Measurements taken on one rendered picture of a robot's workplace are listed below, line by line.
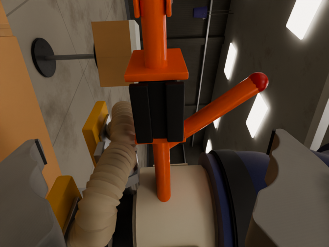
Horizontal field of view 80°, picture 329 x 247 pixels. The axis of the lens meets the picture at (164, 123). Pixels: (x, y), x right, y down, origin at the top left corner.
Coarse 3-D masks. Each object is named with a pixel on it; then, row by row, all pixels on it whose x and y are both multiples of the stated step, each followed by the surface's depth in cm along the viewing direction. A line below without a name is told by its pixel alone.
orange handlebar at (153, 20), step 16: (144, 0) 16; (160, 0) 16; (144, 16) 16; (160, 16) 16; (144, 32) 17; (160, 32) 17; (144, 48) 18; (160, 48) 18; (160, 64) 18; (160, 144) 24; (160, 160) 26; (160, 176) 27; (160, 192) 30
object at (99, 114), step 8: (96, 104) 38; (104, 104) 39; (96, 112) 36; (104, 112) 39; (88, 120) 34; (96, 120) 34; (104, 120) 38; (88, 128) 32; (96, 128) 34; (104, 128) 36; (88, 136) 33; (96, 136) 34; (104, 136) 36; (88, 144) 34; (96, 144) 34
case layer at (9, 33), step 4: (0, 0) 89; (0, 4) 88; (0, 8) 88; (0, 12) 88; (4, 12) 90; (0, 16) 88; (4, 16) 90; (0, 20) 88; (4, 20) 90; (0, 24) 88; (4, 24) 90; (8, 24) 92; (0, 28) 88; (4, 28) 90; (8, 28) 92; (0, 32) 88; (4, 32) 90; (8, 32) 92
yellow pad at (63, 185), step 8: (64, 176) 24; (56, 184) 23; (64, 184) 23; (72, 184) 24; (56, 192) 22; (64, 192) 22; (72, 192) 24; (48, 200) 21; (56, 200) 21; (64, 200) 22; (72, 200) 24; (56, 208) 21; (64, 208) 22; (72, 208) 23; (56, 216) 20; (64, 216) 22; (72, 216) 23; (64, 224) 22; (64, 232) 21
